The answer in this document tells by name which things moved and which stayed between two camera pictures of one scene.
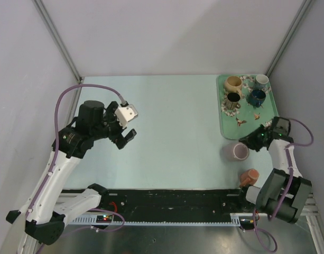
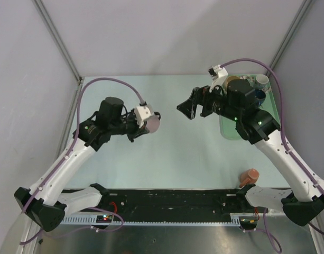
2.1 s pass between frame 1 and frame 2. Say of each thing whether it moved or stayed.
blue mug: stayed
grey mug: stayed
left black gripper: moved
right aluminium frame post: stayed
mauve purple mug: moved
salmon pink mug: stayed
